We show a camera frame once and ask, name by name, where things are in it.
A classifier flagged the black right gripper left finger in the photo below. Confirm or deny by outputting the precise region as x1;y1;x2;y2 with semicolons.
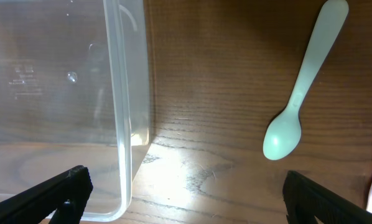
0;166;93;223

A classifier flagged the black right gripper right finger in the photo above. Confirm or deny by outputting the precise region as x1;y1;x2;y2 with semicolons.
282;170;372;224

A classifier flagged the mint green plastic spoon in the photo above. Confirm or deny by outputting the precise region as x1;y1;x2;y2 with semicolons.
263;0;349;161

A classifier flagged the clear plastic storage container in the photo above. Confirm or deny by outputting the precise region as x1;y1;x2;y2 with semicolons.
0;0;151;222

